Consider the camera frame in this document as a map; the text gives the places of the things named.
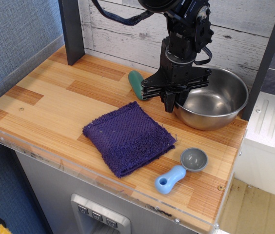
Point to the blue grey measuring scoop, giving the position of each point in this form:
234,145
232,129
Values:
192,160

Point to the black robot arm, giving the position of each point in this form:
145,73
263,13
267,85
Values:
183,51

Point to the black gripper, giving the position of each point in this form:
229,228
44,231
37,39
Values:
173,81

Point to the silver dispenser button panel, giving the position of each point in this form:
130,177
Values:
93,218

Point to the dark grey right post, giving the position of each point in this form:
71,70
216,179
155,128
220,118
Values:
261,74

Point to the white ribbed appliance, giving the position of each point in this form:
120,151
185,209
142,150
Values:
256,162

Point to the purple folded towel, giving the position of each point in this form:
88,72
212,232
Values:
128,139

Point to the metal bowl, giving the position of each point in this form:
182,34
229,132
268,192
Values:
216,105

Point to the dark grey left post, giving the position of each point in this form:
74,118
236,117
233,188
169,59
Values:
72,31

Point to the dark grey post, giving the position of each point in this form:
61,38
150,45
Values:
261,74
72,31

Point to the green oval toy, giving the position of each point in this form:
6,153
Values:
135,80

